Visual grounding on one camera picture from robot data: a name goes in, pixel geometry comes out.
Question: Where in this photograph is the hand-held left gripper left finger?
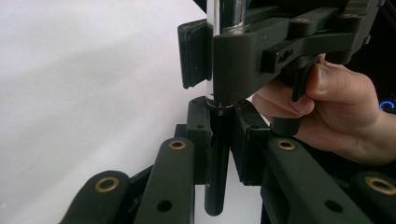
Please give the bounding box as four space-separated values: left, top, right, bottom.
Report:
174 95 213 185

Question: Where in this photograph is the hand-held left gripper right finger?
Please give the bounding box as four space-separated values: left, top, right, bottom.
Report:
232 99 273 187

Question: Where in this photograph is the black makeup brush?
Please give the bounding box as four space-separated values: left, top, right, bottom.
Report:
204 0 248 217

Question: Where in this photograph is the white table sheet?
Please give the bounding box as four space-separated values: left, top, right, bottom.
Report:
0 0 272 224

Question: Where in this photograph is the blue ring light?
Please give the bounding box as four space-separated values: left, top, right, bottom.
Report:
378 99 396 112

